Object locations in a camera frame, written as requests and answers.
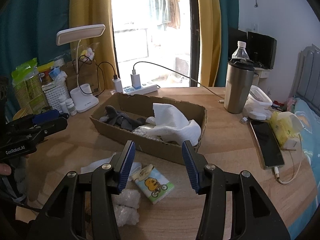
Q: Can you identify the white paper towel sheet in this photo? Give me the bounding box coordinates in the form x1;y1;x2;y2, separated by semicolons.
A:
80;152;142;181

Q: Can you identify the duck print tissue pack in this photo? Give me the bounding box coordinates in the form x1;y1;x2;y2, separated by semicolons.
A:
131;164;175;204

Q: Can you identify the white bubble wrap piece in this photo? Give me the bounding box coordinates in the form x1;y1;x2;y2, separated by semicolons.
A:
112;189;141;227

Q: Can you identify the cotton swabs bag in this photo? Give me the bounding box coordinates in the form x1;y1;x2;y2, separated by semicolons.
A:
132;124;162;141

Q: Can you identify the white textured cloth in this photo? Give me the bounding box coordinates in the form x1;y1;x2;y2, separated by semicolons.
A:
146;103;201;146

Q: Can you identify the dark grey glove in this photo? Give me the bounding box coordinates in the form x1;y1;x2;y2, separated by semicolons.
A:
99;106;146;132

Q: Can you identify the person left hand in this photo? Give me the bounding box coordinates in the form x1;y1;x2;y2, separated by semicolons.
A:
0;154;30;176

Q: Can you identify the white pill bottle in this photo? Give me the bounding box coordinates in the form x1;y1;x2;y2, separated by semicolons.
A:
59;95;69;114
65;98;77;116

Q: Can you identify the white perforated basket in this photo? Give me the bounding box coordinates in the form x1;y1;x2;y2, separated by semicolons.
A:
42;82;70;113

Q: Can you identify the green snack bag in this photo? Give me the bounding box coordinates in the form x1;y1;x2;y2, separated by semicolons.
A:
11;57;48;114

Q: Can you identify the white desk lamp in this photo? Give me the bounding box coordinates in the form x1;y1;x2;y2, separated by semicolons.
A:
56;23;107;113

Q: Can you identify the jar with yellow lid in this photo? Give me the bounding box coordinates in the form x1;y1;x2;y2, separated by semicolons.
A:
37;61;54;85

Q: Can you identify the brown cardboard box tray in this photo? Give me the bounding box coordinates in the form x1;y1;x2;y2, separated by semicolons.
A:
91;93;207;164

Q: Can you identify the brown cardboard box behind lamp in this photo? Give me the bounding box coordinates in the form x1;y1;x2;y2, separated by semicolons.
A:
60;60;104;95

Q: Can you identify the white power strip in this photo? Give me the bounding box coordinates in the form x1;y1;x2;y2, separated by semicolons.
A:
123;82;158;95

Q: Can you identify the black smartphone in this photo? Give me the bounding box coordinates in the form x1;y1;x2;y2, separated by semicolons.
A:
249;120;285;169

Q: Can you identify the white plastic lidded container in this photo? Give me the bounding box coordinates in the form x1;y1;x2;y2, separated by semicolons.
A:
242;85;273;121

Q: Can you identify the teal curtain left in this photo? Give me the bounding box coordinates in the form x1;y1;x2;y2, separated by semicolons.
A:
0;0;73;120

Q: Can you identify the teal curtain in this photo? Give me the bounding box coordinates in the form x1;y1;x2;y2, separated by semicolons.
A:
215;0;240;87
0;0;73;120

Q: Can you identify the yellow tissue pack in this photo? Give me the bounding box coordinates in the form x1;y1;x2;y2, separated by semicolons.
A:
269;112;303;150

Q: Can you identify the steel travel tumbler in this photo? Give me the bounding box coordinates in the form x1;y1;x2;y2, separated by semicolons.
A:
224;59;254;114

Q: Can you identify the white small desk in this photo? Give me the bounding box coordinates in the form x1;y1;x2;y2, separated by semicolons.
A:
252;67;271;86

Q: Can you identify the clear water bottle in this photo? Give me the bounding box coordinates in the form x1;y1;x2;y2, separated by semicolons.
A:
232;41;249;60

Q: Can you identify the yellow curtain left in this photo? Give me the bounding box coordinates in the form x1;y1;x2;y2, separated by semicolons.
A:
68;0;119;90

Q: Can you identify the yellow curtain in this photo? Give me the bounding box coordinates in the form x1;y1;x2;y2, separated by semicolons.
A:
68;0;119;90
198;0;221;87

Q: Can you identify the blue patterned bed blanket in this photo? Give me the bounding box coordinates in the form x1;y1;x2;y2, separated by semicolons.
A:
289;98;320;239

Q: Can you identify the black computer monitor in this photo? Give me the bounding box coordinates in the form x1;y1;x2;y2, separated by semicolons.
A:
228;27;277;69

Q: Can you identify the grey padded headboard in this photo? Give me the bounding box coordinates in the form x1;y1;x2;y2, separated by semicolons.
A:
290;44;319;109

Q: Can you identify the yellow curtain right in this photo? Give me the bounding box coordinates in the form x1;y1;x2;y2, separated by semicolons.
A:
198;0;221;87

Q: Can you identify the teal curtain right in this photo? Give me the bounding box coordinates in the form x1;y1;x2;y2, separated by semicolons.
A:
215;0;240;87

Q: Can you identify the white charger with black cable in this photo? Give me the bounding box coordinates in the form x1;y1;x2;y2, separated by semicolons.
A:
112;74;123;93

